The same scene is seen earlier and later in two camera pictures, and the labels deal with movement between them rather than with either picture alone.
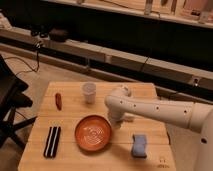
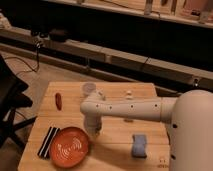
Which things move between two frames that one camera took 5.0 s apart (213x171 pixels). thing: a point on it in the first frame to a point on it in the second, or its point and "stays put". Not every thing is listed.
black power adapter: [58, 34] stays put
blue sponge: [139, 146] stays put
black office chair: [11, 100] stays put
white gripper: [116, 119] to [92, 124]
